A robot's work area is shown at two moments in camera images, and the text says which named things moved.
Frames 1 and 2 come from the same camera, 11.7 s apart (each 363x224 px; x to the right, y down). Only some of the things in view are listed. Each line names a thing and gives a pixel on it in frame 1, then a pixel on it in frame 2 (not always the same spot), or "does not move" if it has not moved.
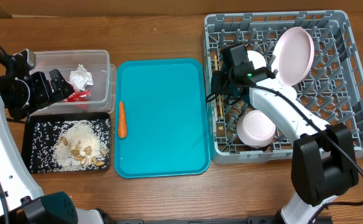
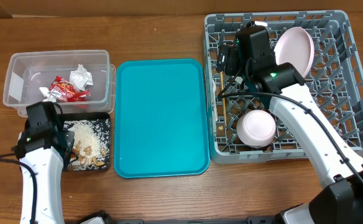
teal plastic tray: x=166 y=106 does not move
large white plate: x=293 y=56 does not move
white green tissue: x=81 y=78 does not move
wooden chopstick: x=219 y=96 → x=224 y=101
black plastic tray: x=66 y=142 does not move
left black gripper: x=40 y=79 → x=72 y=135
